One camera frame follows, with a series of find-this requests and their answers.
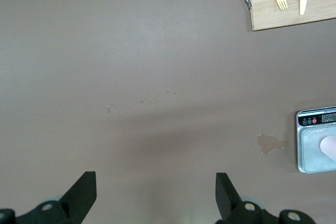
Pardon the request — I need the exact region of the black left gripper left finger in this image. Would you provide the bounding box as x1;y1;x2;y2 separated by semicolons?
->
0;171;97;224

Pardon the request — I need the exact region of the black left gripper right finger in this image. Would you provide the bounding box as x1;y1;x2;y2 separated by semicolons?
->
215;173;316;224

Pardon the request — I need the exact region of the pink plastic cup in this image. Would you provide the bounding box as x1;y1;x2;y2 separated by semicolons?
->
319;135;336;162

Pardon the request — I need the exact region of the brown liquid puddle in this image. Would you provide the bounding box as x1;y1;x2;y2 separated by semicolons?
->
256;133;287;154

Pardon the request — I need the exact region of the silver digital kitchen scale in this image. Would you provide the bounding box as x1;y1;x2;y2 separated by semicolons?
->
296;105;336;174

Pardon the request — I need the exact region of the brown table cover sheet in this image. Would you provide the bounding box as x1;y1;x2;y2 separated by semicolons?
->
0;0;336;224

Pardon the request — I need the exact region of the wooden cutting board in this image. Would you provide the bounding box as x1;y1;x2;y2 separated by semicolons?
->
240;0;336;31

